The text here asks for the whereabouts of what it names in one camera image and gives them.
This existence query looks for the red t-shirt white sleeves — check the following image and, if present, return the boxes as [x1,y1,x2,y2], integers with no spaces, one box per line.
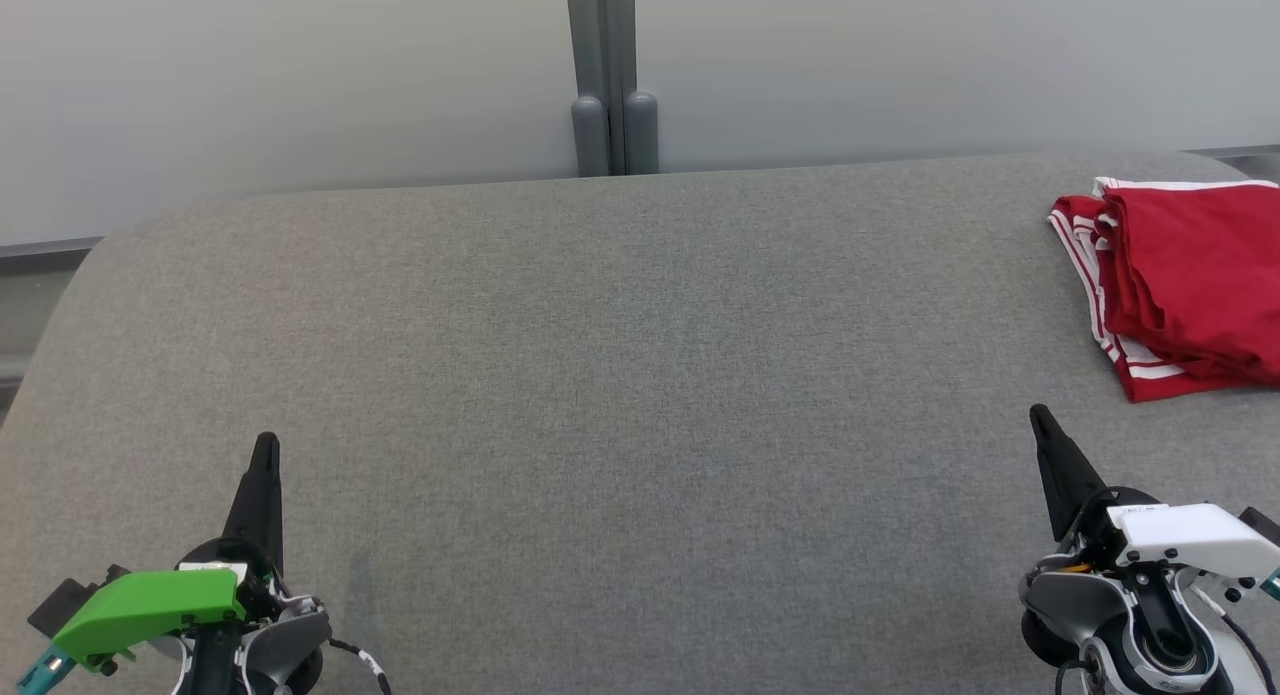
[1048,195,1280,404]

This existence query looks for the red shorts white side stripes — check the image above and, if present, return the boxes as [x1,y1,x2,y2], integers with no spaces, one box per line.
[1092,177,1280,391]

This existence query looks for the grey partition post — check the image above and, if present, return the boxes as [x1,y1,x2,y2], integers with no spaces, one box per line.
[563,0,661,178]

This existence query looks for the grey fabric sofa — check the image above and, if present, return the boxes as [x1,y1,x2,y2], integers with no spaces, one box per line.
[0,150,1280,695]

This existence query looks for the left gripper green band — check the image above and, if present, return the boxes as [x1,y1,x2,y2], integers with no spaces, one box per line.
[50,432,291,666]

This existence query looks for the left camera teal cable plug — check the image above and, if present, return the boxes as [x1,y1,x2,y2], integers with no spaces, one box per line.
[15,645,73,695]

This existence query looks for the black white striped arm cable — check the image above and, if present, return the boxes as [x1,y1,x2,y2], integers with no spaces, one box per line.
[328,635,393,695]

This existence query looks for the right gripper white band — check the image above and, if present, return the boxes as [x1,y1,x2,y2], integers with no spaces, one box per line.
[1029,404,1280,579]

